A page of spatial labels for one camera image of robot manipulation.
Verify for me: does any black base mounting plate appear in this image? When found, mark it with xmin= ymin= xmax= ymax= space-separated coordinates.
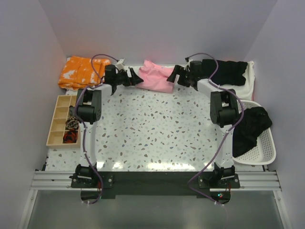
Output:
xmin=70 ymin=172 xmax=241 ymax=200

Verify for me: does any wooden compartment tray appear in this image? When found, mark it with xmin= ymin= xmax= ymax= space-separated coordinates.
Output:
xmin=46 ymin=95 xmax=81 ymax=149

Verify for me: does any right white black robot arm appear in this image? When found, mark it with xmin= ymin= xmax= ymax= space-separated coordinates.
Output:
xmin=167 ymin=60 xmax=243 ymax=187

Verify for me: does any pink t-shirt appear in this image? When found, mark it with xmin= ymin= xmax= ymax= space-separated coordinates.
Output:
xmin=136 ymin=60 xmax=174 ymax=94

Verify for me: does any aluminium rail frame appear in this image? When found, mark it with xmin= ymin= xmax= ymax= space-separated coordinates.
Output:
xmin=30 ymin=164 xmax=282 ymax=191

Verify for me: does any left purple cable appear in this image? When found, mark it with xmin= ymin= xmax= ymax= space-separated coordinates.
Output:
xmin=73 ymin=53 xmax=120 ymax=205

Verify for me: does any black t-shirt in basket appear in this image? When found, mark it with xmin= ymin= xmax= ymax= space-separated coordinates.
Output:
xmin=233 ymin=106 xmax=273 ymax=157

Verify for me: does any orange white folded t-shirt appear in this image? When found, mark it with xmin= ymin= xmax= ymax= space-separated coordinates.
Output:
xmin=58 ymin=56 xmax=111 ymax=91

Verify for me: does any grey item in tray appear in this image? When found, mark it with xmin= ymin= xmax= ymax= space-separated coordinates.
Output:
xmin=69 ymin=105 xmax=75 ymax=116

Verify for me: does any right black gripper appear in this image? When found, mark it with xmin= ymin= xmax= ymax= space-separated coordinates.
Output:
xmin=167 ymin=65 xmax=193 ymax=87

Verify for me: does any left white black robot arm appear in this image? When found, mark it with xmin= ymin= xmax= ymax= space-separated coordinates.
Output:
xmin=73 ymin=64 xmax=143 ymax=187

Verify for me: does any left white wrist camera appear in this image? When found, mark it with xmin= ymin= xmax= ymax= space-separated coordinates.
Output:
xmin=115 ymin=58 xmax=125 ymax=71

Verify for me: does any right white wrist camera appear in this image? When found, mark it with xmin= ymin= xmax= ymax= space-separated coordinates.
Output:
xmin=184 ymin=57 xmax=193 ymax=69

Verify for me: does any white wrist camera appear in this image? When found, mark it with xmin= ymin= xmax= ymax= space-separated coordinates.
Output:
xmin=184 ymin=57 xmax=193 ymax=69
xmin=115 ymin=58 xmax=125 ymax=71

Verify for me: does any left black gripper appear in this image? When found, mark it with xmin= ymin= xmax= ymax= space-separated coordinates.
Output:
xmin=114 ymin=68 xmax=143 ymax=87

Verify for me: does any white plastic laundry basket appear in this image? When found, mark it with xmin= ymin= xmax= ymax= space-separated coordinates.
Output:
xmin=233 ymin=100 xmax=276 ymax=166

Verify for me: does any purple cable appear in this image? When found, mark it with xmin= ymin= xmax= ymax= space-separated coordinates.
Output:
xmin=73 ymin=53 xmax=120 ymax=205
xmin=184 ymin=52 xmax=246 ymax=206

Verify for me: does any black folded t-shirt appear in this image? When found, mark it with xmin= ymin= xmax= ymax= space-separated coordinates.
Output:
xmin=202 ymin=59 xmax=248 ymax=86

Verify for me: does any black white patterned item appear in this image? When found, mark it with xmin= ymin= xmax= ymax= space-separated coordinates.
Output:
xmin=65 ymin=116 xmax=79 ymax=130

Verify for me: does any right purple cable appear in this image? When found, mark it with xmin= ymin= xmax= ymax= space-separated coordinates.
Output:
xmin=184 ymin=52 xmax=246 ymax=206

